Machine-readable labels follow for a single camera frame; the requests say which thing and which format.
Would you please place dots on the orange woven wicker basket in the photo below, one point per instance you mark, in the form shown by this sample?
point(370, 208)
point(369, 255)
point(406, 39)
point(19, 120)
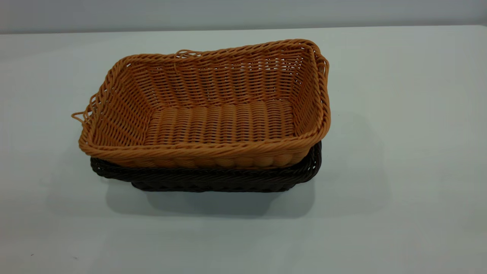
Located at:
point(213, 121)

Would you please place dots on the black woven wicker basket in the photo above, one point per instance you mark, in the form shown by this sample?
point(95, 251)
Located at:
point(213, 180)

